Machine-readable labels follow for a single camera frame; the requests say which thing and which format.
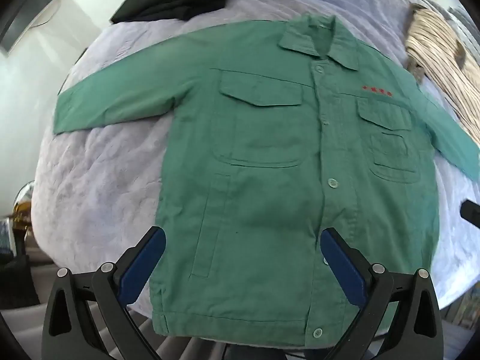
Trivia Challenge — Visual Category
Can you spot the grey knitted cloth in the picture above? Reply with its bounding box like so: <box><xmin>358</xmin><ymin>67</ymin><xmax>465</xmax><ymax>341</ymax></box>
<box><xmin>425</xmin><ymin>0</ymin><xmax>480</xmax><ymax>51</ymax></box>

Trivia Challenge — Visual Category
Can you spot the green button-up work jacket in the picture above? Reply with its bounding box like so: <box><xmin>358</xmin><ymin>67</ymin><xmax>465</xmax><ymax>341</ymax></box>
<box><xmin>52</xmin><ymin>14</ymin><xmax>480</xmax><ymax>349</ymax></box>

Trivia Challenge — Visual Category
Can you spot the beige striped cloth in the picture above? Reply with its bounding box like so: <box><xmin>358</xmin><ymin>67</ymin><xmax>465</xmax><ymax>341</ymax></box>
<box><xmin>405</xmin><ymin>3</ymin><xmax>480</xmax><ymax>142</ymax></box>

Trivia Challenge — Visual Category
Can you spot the lavender plush blanket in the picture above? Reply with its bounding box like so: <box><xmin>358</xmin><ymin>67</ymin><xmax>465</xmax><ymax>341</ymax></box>
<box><xmin>32</xmin><ymin>0</ymin><xmax>480</xmax><ymax>332</ymax></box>

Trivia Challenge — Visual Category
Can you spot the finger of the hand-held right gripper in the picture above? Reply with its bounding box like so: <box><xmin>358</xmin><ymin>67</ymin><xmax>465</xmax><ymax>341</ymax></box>
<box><xmin>459</xmin><ymin>199</ymin><xmax>480</xmax><ymax>230</ymax></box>

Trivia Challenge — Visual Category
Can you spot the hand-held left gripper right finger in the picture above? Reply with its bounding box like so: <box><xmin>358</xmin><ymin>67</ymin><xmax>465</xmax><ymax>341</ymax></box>
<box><xmin>319</xmin><ymin>227</ymin><xmax>445</xmax><ymax>360</ymax></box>

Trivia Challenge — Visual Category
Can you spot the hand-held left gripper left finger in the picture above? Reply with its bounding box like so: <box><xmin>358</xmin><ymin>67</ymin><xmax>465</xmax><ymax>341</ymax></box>
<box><xmin>42</xmin><ymin>226</ymin><xmax>167</xmax><ymax>360</ymax></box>

